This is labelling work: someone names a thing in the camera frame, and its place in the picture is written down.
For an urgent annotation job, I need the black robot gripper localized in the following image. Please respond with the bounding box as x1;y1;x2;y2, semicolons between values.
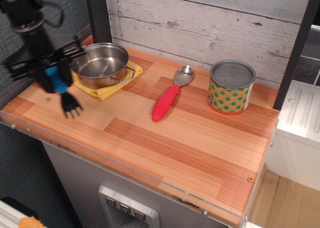
1;25;84;93

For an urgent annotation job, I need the blue handled metal fork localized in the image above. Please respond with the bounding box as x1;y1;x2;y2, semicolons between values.
44;66;83;119

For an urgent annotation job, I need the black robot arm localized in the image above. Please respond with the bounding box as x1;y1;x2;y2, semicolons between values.
0;0;89;94

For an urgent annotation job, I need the stainless steel pot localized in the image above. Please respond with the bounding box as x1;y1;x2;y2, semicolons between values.
71;43;136;89

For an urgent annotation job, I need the yellow folded cloth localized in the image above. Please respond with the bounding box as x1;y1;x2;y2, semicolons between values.
71;61;143;101

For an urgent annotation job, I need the grey cabinet with button panel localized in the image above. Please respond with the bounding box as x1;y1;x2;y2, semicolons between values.
43;143;225;228

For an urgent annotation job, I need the patterned can with grey lid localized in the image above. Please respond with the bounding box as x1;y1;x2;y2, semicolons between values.
207;59;256;115

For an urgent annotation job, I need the black braided cable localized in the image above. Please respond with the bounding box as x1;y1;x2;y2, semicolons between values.
41;0;65;29

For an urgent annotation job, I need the dark vertical post left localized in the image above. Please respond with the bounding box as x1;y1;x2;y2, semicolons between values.
86;0;113;43

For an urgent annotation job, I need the dark vertical post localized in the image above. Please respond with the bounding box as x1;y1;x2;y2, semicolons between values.
273;0;320;111
86;0;113;43

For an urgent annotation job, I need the red handled metal spoon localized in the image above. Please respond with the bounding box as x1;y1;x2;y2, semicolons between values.
151;65;194;122

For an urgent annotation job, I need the dark vertical post right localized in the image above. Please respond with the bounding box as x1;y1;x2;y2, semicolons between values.
273;0;320;111

